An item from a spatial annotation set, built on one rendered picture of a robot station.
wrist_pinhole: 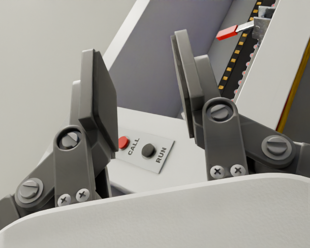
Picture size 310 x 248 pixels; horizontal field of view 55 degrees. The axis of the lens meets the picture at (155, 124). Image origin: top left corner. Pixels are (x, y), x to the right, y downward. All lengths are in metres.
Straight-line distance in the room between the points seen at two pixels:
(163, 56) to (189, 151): 0.29
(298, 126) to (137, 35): 0.30
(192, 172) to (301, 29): 0.20
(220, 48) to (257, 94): 0.37
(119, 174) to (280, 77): 0.20
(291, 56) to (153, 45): 0.27
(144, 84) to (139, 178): 0.24
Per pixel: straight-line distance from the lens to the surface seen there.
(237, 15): 0.74
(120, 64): 0.49
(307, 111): 0.53
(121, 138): 0.37
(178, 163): 0.31
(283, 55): 0.35
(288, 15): 0.39
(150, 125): 0.36
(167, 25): 0.58
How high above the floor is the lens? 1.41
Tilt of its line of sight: 41 degrees up
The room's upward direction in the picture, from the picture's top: 77 degrees counter-clockwise
